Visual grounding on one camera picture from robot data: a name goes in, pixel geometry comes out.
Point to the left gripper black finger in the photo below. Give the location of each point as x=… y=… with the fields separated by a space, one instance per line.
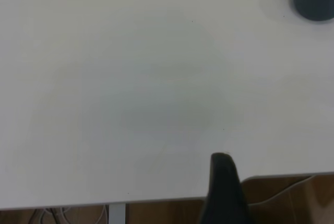
x=224 y=190

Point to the white table leg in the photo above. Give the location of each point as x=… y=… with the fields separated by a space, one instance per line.
x=117 y=214

